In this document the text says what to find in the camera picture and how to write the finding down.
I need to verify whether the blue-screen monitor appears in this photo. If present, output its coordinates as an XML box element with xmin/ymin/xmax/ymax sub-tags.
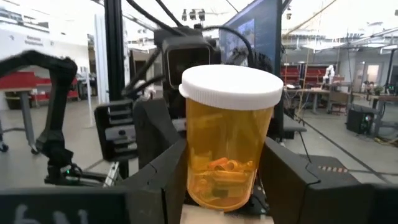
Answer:
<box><xmin>219</xmin><ymin>0</ymin><xmax>284</xmax><ymax>68</ymax></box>

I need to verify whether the wooden background table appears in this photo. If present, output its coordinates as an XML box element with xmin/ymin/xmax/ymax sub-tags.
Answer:
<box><xmin>284</xmin><ymin>88</ymin><xmax>332</xmax><ymax>114</ymax></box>

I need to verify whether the red storage rack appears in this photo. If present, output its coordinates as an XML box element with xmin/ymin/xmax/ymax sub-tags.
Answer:
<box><xmin>280</xmin><ymin>65</ymin><xmax>327</xmax><ymax>88</ymax></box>
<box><xmin>0</xmin><ymin>71</ymin><xmax>80</xmax><ymax>101</ymax></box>

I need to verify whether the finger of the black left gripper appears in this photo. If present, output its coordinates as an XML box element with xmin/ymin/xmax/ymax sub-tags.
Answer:
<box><xmin>133</xmin><ymin>98</ymin><xmax>187</xmax><ymax>170</ymax></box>

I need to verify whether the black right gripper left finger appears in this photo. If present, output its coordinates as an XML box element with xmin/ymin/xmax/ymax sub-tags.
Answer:
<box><xmin>114</xmin><ymin>138</ymin><xmax>188</xmax><ymax>224</ymax></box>

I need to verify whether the black floor box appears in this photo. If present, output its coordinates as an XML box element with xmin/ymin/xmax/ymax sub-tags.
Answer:
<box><xmin>346</xmin><ymin>108</ymin><xmax>376</xmax><ymax>135</ymax></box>

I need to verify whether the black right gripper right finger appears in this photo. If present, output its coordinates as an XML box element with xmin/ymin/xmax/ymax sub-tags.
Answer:
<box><xmin>259</xmin><ymin>136</ymin><xmax>371</xmax><ymax>224</ymax></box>

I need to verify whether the large orange pill bottle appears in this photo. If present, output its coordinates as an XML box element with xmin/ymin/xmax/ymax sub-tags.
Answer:
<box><xmin>178</xmin><ymin>64</ymin><xmax>284</xmax><ymax>213</ymax></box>

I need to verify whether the black mat with striped edge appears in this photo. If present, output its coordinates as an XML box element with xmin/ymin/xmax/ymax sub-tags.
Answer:
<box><xmin>298</xmin><ymin>154</ymin><xmax>361</xmax><ymax>184</ymax></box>

